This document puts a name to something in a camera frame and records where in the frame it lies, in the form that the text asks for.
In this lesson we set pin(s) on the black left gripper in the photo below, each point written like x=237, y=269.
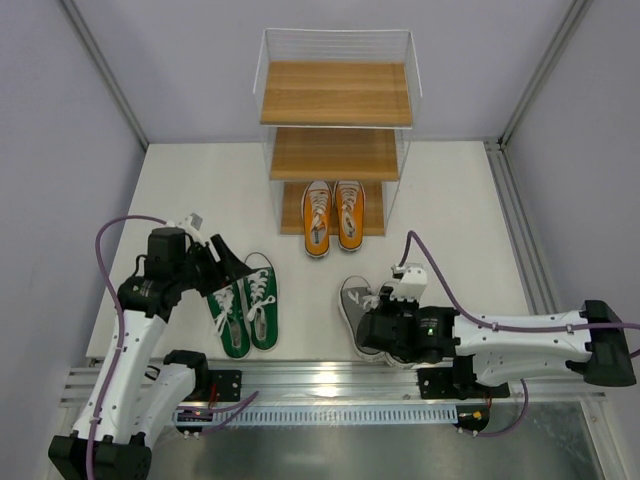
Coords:
x=209, y=273

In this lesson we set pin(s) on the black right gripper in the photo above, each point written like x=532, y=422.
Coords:
x=373, y=330

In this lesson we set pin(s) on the green sneaker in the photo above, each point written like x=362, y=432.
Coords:
x=261, y=295
x=228, y=321

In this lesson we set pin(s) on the grey sneaker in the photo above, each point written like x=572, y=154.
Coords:
x=403, y=361
x=355, y=299

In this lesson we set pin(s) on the orange sneaker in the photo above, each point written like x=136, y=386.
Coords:
x=350, y=200
x=316, y=205

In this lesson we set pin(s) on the white wire wooden shoe shelf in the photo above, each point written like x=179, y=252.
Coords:
x=336, y=105

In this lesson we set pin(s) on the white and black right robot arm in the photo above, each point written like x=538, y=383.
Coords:
x=589, y=342

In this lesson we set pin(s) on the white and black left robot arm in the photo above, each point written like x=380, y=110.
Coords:
x=114, y=436

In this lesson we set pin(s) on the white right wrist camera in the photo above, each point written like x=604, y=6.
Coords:
x=410, y=282

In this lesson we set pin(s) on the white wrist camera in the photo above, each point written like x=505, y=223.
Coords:
x=190, y=224
x=410, y=282

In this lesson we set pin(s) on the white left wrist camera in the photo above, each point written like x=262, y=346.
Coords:
x=190, y=224

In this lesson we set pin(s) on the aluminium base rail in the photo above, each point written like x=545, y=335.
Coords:
x=326, y=382

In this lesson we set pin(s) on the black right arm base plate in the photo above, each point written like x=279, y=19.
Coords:
x=441, y=383

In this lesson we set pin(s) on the slotted grey cable duct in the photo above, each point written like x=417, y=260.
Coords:
x=345, y=415

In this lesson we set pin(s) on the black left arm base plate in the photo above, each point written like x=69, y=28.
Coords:
x=223, y=386

